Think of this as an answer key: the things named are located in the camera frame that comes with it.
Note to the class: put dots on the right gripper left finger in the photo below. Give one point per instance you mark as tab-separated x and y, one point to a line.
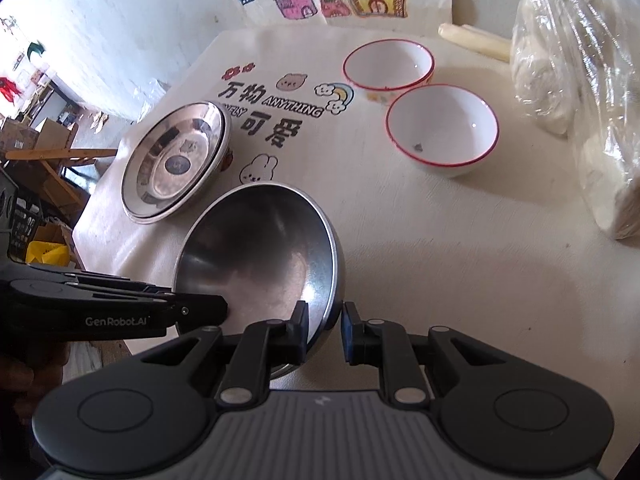
262	346

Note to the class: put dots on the yellow crate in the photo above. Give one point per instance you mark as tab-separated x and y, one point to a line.
47	253

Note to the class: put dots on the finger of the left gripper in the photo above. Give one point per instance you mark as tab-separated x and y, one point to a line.
102	280
110	314

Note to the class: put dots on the cream rolled stick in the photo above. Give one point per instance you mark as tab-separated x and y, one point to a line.
477	40

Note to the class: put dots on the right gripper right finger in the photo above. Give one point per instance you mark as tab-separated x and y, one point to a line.
386	346

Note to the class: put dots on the bottom steel plate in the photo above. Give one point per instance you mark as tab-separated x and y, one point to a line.
220	169

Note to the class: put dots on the white bowl red rim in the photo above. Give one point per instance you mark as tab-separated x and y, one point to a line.
381	70

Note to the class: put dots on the top steel plate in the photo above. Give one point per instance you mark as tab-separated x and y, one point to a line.
175	159

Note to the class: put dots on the steel plate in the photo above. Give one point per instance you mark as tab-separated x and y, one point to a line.
220	169
175	159

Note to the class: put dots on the wooden furniture frame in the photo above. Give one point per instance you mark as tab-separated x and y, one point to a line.
41	171

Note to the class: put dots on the plastic bag of buns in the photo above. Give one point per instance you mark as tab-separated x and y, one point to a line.
575	69

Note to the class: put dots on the cream printed canvas mat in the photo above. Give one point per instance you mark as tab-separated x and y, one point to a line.
508	254

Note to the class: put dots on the large steel mixing bowl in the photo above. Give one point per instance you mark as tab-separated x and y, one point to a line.
263	247

